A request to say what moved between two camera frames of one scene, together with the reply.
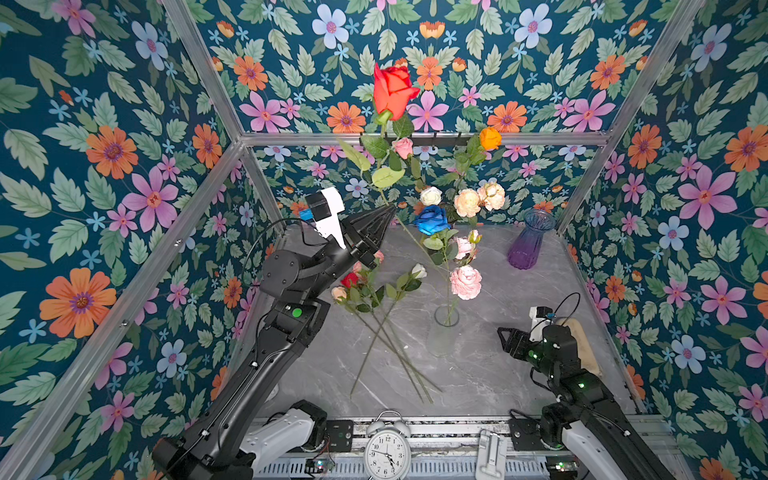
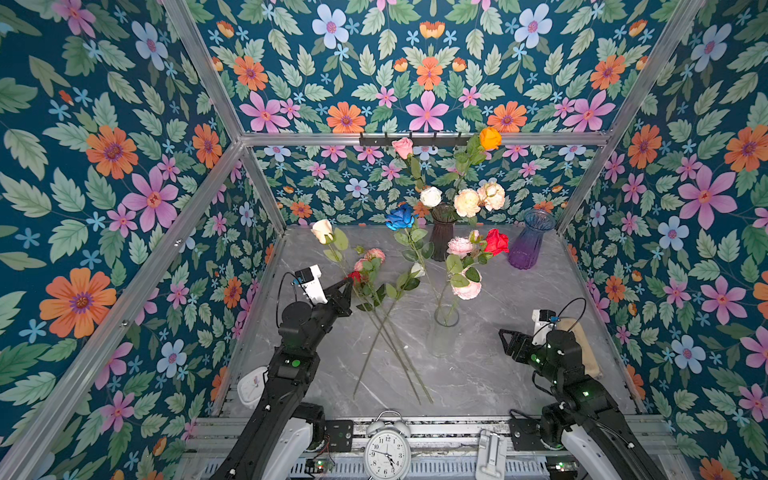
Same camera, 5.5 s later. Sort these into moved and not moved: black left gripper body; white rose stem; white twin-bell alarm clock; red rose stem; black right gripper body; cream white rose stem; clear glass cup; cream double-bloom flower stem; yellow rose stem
Moved: black left gripper body; cream white rose stem; red rose stem
Not moved: clear glass cup; cream double-bloom flower stem; white twin-bell alarm clock; black right gripper body; white rose stem; yellow rose stem
